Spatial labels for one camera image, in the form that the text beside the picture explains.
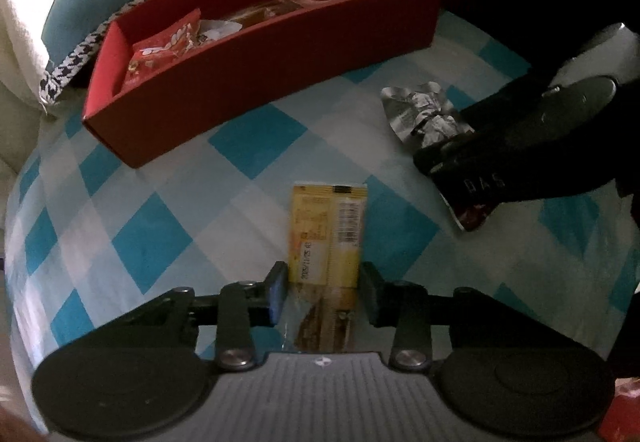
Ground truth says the white printed snack packet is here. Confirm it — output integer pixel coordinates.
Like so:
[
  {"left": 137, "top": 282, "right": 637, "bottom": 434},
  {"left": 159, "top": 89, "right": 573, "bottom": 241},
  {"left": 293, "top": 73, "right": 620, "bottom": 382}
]
[{"left": 197, "top": 19, "right": 242, "bottom": 43}]

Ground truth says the red cardboard box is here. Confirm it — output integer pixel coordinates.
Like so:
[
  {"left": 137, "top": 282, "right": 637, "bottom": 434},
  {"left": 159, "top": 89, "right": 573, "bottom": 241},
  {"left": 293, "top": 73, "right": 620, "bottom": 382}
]
[{"left": 81, "top": 0, "right": 443, "bottom": 169}]

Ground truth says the blue white checkered sheet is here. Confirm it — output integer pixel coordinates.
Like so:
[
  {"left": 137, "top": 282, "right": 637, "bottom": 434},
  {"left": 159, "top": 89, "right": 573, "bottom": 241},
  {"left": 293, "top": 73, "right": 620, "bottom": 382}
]
[{"left": 0, "top": 12, "right": 640, "bottom": 393}]

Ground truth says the red gummy candy packet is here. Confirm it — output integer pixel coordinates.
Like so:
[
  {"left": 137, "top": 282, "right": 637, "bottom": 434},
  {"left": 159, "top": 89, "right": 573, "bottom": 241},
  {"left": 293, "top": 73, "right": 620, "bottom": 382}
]
[{"left": 122, "top": 8, "right": 202, "bottom": 94}]

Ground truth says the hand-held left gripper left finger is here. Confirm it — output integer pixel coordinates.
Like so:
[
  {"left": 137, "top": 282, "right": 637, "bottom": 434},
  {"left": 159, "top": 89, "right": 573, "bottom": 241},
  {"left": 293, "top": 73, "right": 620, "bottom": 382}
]
[{"left": 90, "top": 261, "right": 289, "bottom": 371}]

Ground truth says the yellow snack packet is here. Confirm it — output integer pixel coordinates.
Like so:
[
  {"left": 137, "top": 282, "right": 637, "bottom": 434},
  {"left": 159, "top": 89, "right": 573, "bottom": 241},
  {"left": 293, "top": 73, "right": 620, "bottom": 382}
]
[{"left": 282, "top": 182, "right": 369, "bottom": 354}]

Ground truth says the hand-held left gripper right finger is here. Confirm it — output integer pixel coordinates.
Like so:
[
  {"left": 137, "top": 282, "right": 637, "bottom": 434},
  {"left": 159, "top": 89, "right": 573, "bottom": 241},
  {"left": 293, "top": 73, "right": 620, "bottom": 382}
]
[{"left": 360, "top": 261, "right": 566, "bottom": 369}]

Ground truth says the silver brown snack packet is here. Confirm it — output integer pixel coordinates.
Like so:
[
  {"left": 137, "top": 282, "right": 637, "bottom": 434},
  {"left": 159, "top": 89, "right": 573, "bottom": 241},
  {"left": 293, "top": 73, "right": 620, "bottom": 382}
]
[{"left": 381, "top": 82, "right": 488, "bottom": 232}]

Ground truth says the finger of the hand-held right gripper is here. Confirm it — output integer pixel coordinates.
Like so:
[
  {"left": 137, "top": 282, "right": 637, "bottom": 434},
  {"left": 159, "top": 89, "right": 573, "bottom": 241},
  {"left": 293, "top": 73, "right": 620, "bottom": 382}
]
[
  {"left": 458, "top": 90, "right": 551, "bottom": 134},
  {"left": 414, "top": 131, "right": 501, "bottom": 176}
]

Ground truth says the red object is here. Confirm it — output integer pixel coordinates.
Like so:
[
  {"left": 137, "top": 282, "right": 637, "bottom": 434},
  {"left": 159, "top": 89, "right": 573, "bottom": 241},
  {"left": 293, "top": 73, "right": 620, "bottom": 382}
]
[{"left": 597, "top": 382, "right": 640, "bottom": 442}]

